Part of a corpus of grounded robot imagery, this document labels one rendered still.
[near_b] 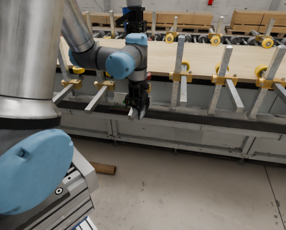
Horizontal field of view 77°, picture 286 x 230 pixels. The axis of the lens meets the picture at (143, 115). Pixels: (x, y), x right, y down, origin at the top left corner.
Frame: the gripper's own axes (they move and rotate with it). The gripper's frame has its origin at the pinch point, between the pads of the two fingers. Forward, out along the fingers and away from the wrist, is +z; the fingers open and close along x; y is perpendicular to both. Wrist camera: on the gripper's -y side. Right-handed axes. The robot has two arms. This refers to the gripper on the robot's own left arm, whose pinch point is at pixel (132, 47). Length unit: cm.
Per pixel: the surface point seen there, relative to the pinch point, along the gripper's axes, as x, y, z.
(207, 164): 43, 53, 111
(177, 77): 12.1, 23.7, 16.6
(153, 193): -11, 25, 111
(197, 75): 32.7, 29.6, 21.4
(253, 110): 32, 69, 35
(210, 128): 26, 48, 56
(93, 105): -27.3, -8.4, 26.5
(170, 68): 33.2, 9.1, 21.0
